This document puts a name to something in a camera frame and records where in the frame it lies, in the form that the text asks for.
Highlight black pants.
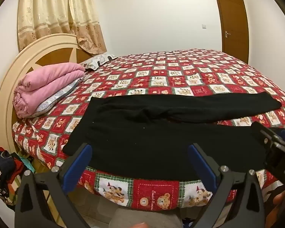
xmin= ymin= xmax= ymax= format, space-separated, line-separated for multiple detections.
xmin=62 ymin=91 xmax=283 ymax=180

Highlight folded pink blanket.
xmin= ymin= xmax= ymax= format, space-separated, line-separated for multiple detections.
xmin=12 ymin=62 xmax=86 ymax=119

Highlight teal box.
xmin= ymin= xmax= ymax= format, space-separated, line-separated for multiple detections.
xmin=19 ymin=154 xmax=36 ymax=174

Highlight grey patterned pillow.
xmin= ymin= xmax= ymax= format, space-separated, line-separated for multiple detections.
xmin=36 ymin=75 xmax=86 ymax=117

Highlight cream wooden headboard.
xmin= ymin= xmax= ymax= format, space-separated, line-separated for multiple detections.
xmin=0 ymin=34 xmax=93 ymax=158

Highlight bed with red bear quilt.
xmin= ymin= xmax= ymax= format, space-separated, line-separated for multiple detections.
xmin=12 ymin=49 xmax=285 ymax=211

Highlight beige floral curtain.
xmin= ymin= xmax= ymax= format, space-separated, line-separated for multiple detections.
xmin=17 ymin=0 xmax=107 ymax=54

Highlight brown wooden door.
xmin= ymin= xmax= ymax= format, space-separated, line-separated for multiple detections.
xmin=214 ymin=0 xmax=250 ymax=63

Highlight white patterned pillow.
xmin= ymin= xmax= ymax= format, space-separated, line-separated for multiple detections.
xmin=79 ymin=53 xmax=118 ymax=71

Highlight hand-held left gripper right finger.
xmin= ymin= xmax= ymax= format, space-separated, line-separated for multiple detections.
xmin=187 ymin=143 xmax=266 ymax=228

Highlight person's right hand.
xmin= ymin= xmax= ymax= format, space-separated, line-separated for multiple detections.
xmin=274 ymin=192 xmax=285 ymax=206

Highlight pile of dark clothes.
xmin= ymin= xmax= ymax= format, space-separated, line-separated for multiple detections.
xmin=0 ymin=146 xmax=26 ymax=206

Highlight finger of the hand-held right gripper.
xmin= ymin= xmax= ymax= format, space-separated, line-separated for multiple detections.
xmin=250 ymin=121 xmax=285 ymax=157

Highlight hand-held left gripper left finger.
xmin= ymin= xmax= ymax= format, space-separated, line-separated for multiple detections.
xmin=14 ymin=143 xmax=93 ymax=228

